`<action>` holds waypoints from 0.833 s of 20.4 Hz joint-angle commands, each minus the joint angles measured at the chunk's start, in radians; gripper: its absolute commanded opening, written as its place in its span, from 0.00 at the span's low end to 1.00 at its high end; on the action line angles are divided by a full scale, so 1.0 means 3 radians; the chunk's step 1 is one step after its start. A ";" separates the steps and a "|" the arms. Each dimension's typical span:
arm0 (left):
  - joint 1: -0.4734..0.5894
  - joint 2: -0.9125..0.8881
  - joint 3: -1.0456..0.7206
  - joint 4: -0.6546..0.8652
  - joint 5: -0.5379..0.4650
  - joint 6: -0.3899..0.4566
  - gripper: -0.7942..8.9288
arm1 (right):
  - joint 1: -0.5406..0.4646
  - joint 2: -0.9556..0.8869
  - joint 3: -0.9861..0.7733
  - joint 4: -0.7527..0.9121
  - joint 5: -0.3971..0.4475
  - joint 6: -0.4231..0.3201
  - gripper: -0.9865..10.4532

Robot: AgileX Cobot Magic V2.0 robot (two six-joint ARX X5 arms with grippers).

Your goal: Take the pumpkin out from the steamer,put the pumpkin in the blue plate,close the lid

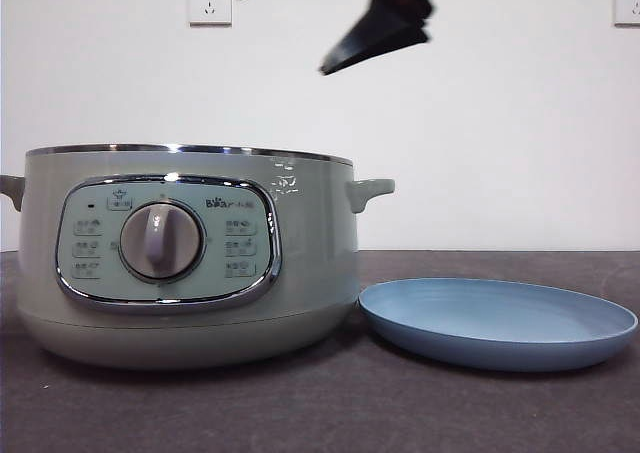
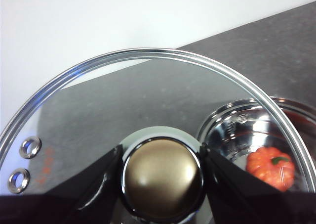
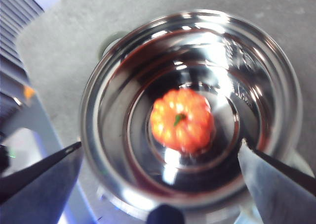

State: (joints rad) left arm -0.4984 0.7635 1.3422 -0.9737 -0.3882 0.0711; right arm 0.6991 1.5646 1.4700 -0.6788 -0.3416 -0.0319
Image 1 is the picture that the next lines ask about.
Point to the white wall socket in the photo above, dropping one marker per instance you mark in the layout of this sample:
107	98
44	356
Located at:
629	5
210	4

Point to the blue plate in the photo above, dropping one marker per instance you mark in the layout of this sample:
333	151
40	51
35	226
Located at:
500	323

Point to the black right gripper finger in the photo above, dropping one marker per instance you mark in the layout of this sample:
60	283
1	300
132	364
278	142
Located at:
385	38

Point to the pale green electric steamer pot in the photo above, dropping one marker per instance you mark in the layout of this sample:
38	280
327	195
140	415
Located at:
310	273

